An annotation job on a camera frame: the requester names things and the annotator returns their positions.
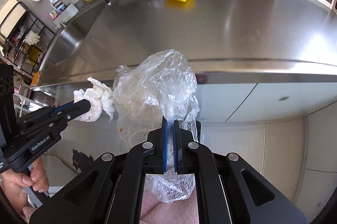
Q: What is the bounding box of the white tissue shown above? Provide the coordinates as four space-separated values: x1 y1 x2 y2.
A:
73 77 115 122

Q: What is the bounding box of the clear plastic bag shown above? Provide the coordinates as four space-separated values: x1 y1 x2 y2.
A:
112 49 201 204

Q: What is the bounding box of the black wire side shelf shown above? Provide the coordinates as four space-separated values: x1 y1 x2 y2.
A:
1 0 54 78

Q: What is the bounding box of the person's left hand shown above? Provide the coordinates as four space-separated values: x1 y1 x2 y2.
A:
2 157 49 218

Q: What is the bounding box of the stainless steel sink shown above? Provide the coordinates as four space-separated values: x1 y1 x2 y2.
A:
39 9 104 77

